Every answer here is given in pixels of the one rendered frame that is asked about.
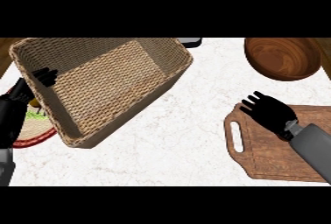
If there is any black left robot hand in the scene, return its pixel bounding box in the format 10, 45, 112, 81
0, 67, 59, 103

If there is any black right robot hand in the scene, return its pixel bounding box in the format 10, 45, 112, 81
238, 90, 300, 143

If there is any brown wooden cutting board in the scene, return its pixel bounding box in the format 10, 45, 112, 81
222, 102, 331, 184

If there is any woven wicker basket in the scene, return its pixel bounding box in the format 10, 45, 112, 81
7, 37, 194, 150

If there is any yellow and green vegetable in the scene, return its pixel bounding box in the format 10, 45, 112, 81
25, 98, 49, 121

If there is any round tan red-rimmed placemat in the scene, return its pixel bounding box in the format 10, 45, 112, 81
12, 99, 58, 150

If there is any brown wooden bowl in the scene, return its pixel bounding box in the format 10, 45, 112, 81
242, 37, 324, 82

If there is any dark grey appliance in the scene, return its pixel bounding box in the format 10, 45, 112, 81
176, 37, 204, 49

